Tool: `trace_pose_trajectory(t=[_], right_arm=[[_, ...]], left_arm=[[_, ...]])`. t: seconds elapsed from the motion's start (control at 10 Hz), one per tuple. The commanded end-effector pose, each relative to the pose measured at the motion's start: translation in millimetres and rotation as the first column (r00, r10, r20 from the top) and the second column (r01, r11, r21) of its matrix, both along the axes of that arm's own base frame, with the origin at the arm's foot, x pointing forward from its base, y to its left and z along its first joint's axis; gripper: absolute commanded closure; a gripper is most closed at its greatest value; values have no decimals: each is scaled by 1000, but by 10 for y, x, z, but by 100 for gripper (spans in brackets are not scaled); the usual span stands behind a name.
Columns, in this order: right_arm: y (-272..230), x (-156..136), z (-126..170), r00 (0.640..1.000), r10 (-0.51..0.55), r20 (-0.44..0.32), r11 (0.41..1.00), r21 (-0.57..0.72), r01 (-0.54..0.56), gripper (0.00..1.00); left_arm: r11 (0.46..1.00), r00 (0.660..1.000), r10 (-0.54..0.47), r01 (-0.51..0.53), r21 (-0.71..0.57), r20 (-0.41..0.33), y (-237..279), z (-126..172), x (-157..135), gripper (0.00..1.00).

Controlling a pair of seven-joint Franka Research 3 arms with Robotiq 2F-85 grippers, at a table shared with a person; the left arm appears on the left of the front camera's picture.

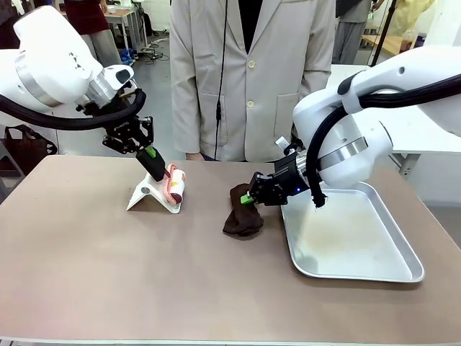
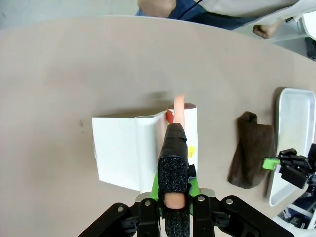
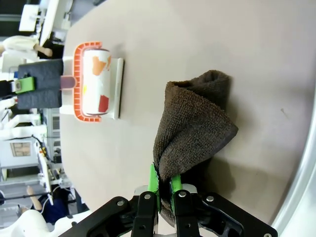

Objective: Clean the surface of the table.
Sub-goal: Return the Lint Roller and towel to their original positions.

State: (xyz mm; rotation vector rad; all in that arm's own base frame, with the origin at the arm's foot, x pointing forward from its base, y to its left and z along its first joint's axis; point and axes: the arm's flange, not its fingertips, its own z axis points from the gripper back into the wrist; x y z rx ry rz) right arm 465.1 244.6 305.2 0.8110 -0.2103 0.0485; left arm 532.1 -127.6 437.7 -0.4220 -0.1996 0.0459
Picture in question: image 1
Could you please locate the plastic cup with red drink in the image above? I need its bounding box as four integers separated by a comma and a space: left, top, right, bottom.
401, 30, 418, 51

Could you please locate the grey metal frame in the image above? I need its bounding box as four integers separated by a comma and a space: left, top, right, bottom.
0, 142, 26, 206

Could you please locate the yellow garment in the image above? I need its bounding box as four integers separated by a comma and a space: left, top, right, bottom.
390, 0, 437, 37

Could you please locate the black slanted pole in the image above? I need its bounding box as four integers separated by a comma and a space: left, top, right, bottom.
368, 0, 398, 68

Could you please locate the pink white lint roller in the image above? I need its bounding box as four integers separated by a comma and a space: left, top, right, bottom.
136, 151, 187, 207

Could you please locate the floor cables and power strip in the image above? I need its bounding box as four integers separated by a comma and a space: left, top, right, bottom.
138, 37, 171, 66

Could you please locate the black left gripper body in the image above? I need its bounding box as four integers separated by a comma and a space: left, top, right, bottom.
102, 107, 146, 147

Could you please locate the black microphone cable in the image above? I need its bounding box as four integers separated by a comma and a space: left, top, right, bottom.
215, 0, 231, 161

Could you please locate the white folded roller stand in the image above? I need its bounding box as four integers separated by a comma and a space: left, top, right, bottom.
125, 172, 183, 216

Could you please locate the person in beige blazer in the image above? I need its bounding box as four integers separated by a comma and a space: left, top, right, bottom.
169, 0, 336, 162

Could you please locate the dark brown cloth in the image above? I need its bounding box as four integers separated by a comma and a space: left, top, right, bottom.
222, 182, 265, 237

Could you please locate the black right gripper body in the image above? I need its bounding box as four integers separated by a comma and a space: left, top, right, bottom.
272, 153, 308, 206

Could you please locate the person in black clothes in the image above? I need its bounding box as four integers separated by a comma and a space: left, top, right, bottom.
0, 0, 26, 50

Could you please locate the blue shoe covers pile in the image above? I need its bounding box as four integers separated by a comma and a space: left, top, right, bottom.
120, 48, 138, 68

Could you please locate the person in grey clothes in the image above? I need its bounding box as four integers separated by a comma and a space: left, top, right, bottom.
333, 0, 375, 66

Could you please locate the silver metal tray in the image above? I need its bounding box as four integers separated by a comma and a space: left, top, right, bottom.
279, 181, 426, 284

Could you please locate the black left arm cable bundle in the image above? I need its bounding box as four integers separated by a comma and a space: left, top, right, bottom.
0, 89, 148, 131

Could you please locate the wooden workbench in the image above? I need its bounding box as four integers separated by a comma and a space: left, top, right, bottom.
361, 34, 408, 56

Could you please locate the person in dark red top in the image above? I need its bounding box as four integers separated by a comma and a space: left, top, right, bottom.
64, 0, 124, 68

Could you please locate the wooden table with white frame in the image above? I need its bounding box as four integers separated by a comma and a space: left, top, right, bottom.
103, 6, 149, 56

